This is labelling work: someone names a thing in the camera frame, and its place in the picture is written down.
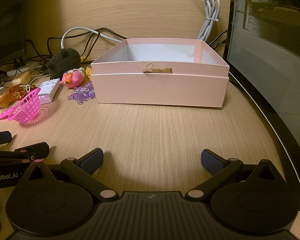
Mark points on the pink cardboard box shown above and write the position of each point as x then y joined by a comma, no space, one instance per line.
161,71

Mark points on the purple crystal bead ornament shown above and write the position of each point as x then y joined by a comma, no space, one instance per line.
82,94

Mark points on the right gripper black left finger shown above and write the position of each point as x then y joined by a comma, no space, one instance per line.
81,171

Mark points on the white multi-port charger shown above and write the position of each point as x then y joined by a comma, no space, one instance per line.
47,90

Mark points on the white power strip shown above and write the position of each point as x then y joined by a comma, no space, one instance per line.
31,65

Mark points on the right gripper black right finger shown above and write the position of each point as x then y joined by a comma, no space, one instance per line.
220,169

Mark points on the black monitor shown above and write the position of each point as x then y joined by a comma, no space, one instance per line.
12,36

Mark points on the computer tower case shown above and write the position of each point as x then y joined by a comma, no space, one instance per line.
264,45

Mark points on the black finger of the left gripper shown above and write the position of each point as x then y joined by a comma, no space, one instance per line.
36,151
5,137

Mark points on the black plush toy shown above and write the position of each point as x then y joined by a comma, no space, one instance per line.
66,59

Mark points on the orange amber snack packet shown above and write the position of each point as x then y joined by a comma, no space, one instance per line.
18,92

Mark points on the pink plastic toy basket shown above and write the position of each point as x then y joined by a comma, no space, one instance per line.
24,111

